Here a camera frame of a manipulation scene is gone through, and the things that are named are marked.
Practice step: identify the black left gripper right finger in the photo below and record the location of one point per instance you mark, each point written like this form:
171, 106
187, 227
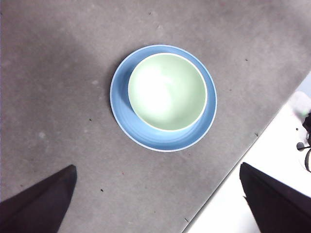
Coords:
274, 206

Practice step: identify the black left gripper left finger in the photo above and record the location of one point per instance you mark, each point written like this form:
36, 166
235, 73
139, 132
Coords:
41, 208

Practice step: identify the blue round plate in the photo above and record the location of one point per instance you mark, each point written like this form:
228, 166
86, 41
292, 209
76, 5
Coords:
121, 109

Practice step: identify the green ribbed bowl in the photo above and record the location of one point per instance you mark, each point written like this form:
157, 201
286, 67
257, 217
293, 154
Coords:
170, 94

